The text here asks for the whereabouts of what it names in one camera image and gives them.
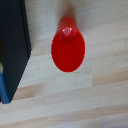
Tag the red plastic cup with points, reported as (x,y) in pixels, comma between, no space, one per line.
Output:
(68,50)

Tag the dark navy book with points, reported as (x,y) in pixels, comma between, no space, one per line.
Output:
(13,43)

